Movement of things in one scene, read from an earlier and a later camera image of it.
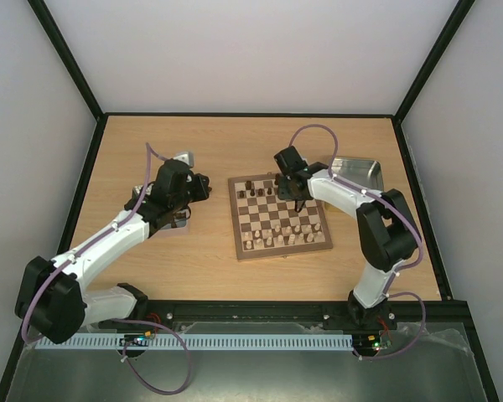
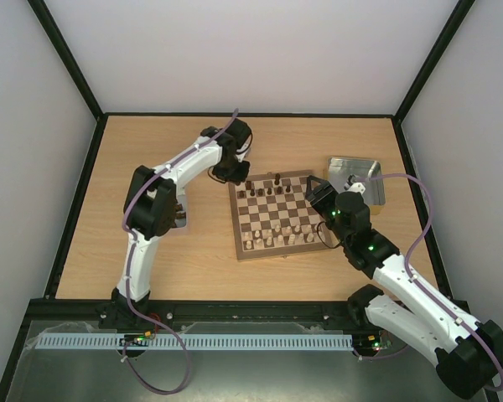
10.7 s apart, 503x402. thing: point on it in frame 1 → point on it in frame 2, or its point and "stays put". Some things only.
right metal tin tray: [364, 173] stays put
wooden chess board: [267, 225] stays put
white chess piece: [259, 244] stays put
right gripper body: [292, 190] → [319, 191]
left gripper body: [200, 193] → [230, 172]
